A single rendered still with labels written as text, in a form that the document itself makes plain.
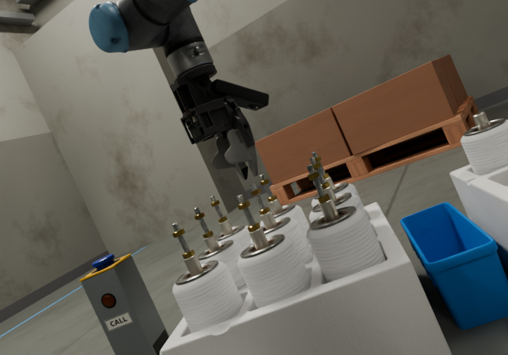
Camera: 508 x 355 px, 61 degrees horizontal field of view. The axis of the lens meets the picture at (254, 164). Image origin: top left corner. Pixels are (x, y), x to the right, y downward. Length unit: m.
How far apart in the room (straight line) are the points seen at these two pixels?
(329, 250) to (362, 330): 0.11
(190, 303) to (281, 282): 0.14
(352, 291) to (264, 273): 0.13
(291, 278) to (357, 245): 0.11
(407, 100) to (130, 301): 1.77
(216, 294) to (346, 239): 0.22
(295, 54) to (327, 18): 0.35
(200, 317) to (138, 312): 0.15
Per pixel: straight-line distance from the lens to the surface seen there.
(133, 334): 0.83
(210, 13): 3.79
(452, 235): 1.05
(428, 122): 2.28
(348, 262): 0.64
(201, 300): 0.70
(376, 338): 0.66
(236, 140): 0.77
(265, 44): 3.55
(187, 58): 0.78
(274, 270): 0.66
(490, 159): 0.91
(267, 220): 0.79
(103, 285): 0.81
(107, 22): 0.72
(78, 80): 4.13
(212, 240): 0.83
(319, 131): 2.43
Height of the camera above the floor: 0.40
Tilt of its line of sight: 2 degrees down
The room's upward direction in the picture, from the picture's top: 24 degrees counter-clockwise
